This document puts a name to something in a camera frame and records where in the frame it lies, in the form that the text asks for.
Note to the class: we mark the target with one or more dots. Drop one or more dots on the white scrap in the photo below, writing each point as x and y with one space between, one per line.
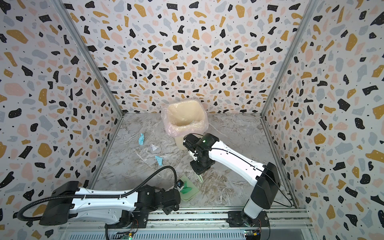
154 147

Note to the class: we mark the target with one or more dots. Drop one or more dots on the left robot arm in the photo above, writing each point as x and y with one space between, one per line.
116 209

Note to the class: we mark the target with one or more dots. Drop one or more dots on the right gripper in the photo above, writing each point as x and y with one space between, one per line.
202 167

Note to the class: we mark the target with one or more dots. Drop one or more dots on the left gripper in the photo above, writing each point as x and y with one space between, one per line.
173 208

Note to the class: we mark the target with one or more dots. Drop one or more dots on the green dustpan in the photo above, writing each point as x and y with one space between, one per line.
191 194

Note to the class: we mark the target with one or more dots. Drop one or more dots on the corner aluminium post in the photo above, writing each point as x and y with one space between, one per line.
64 15
290 54

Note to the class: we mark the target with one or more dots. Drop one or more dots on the light blue scrap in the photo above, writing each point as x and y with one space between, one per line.
141 139
159 160

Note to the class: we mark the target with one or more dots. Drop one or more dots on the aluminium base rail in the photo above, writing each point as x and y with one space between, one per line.
201 223

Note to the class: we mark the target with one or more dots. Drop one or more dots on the cream trash bin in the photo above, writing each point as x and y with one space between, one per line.
186 124

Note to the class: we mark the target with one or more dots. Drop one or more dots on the pink plastic bin liner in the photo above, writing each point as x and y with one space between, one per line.
184 127

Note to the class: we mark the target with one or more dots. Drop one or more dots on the right corner aluminium post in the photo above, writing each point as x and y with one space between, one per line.
290 54

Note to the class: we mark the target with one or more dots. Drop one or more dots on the green scrap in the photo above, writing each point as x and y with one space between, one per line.
186 190

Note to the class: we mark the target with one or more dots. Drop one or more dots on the left corner aluminium post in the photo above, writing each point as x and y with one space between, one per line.
64 15

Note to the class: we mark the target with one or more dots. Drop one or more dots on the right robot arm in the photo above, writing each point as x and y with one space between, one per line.
264 178

